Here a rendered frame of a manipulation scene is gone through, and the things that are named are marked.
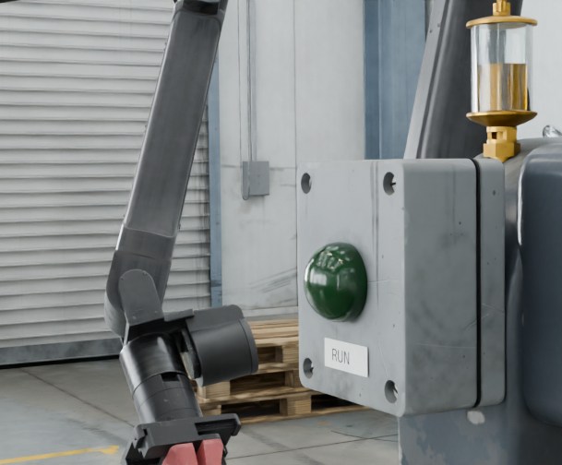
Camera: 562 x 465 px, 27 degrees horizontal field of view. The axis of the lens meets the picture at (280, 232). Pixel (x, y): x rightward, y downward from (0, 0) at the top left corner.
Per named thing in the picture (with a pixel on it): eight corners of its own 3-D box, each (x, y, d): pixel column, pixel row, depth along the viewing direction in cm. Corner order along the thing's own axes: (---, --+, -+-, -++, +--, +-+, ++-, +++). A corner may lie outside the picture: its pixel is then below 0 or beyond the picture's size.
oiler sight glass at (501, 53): (459, 113, 48) (458, 29, 48) (506, 113, 49) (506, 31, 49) (497, 110, 46) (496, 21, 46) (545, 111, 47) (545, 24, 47)
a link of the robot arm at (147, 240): (178, 2, 137) (187, -56, 127) (225, 13, 137) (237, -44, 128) (98, 339, 118) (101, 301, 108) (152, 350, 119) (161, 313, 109)
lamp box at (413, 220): (297, 386, 46) (294, 161, 46) (390, 375, 49) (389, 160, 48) (404, 420, 40) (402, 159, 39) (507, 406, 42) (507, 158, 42)
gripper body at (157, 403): (245, 428, 107) (220, 364, 111) (141, 441, 102) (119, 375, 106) (224, 468, 111) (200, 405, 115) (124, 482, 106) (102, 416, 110)
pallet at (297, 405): (142, 403, 668) (141, 378, 668) (324, 384, 722) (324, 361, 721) (195, 430, 595) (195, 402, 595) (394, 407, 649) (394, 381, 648)
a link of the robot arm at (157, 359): (117, 365, 116) (115, 332, 111) (184, 349, 117) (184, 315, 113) (136, 423, 111) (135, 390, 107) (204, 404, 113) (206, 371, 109)
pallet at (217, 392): (141, 378, 667) (140, 353, 666) (322, 360, 725) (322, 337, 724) (202, 403, 593) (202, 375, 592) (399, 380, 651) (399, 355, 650)
